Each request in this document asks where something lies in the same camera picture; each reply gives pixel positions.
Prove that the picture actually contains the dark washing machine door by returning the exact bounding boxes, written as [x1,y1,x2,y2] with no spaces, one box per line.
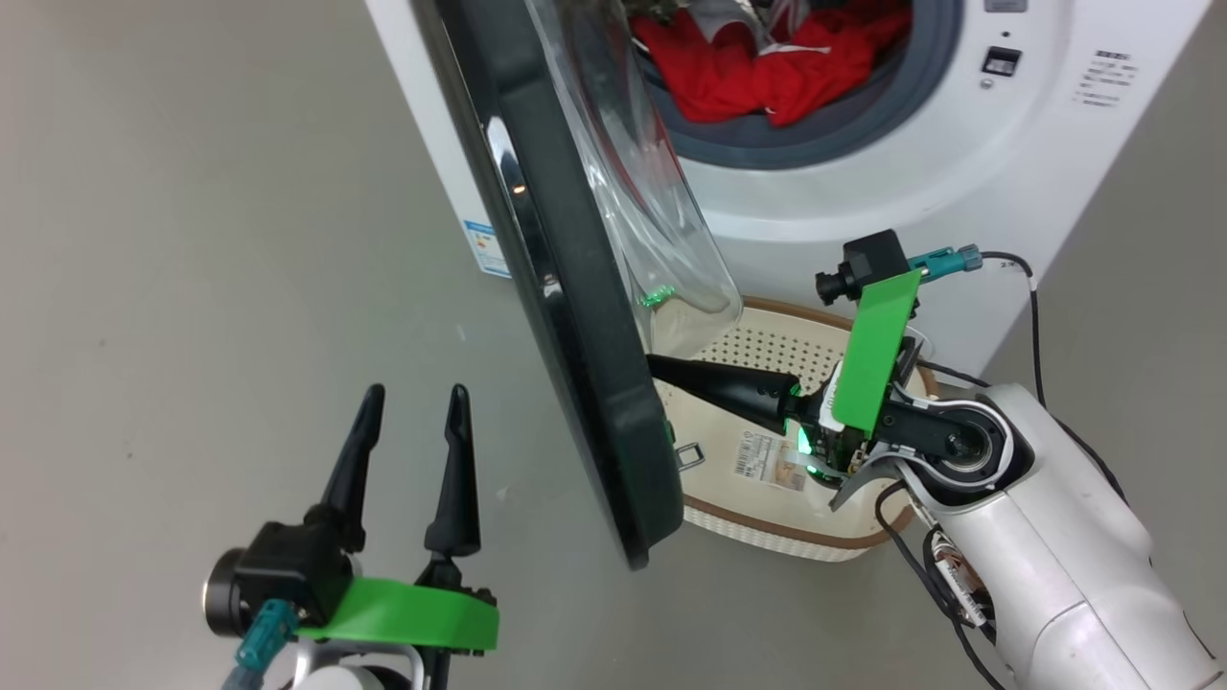
[412,0,744,571]

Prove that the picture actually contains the blue energy label sticker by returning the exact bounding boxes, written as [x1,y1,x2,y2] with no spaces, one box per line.
[463,220,512,279]

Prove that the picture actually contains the white front-load washing machine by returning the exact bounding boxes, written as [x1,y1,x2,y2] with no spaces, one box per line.
[364,0,1214,380]

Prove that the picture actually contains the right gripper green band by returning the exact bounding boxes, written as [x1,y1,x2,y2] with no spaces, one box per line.
[647,268,923,485]

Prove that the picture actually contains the grey rubber door gasket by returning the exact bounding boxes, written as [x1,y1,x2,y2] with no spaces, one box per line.
[637,0,964,172]

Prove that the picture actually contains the red garment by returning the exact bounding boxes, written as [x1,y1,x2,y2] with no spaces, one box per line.
[628,0,914,128]

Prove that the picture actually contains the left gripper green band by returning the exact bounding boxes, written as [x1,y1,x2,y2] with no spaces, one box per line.
[295,383,501,662]

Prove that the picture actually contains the left cable teal connector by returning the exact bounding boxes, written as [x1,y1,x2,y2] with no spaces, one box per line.
[222,599,300,690]

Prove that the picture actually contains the cream laundry basket brown rim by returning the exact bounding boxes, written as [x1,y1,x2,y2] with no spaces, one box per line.
[644,295,945,564]

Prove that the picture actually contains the grey white garment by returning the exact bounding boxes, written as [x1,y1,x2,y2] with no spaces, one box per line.
[628,0,835,49]

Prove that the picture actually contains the black cable with label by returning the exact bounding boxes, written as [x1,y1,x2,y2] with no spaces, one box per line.
[874,479,1012,690]

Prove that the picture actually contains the white barcode sticker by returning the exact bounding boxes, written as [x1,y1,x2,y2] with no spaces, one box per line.
[733,431,811,492]

